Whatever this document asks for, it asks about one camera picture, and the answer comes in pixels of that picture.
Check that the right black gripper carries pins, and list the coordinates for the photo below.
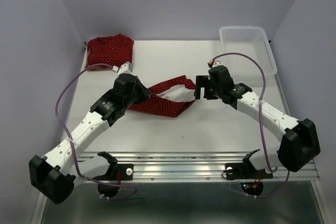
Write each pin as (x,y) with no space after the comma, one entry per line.
(201,81)

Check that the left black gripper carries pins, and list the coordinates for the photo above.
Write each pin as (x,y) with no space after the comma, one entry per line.
(145,93)

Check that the red polka dot skirt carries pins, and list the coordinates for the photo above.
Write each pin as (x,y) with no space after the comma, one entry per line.
(112,50)
(169,98)

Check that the red plaid skirt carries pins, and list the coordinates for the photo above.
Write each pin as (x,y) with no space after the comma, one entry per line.
(100,67)

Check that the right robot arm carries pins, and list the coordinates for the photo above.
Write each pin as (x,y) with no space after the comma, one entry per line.
(298,139)

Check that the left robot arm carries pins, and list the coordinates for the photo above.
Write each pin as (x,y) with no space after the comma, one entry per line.
(58,172)

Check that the white plastic basket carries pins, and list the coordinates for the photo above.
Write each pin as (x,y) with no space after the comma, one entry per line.
(251,41)

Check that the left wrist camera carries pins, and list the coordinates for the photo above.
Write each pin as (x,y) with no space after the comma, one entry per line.
(127,68)

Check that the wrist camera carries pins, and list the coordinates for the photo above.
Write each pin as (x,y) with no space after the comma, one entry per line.
(127,68)
(214,63)

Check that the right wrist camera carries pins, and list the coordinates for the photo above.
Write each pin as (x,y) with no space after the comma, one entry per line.
(214,63)

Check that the aluminium mounting rail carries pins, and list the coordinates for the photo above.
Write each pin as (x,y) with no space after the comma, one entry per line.
(178,167)

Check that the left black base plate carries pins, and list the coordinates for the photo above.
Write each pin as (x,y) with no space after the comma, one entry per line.
(123,172)

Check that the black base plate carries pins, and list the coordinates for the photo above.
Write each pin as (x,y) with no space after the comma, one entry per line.
(234,171)
(123,172)

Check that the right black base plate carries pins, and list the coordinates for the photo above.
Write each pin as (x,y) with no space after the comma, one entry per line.
(234,171)

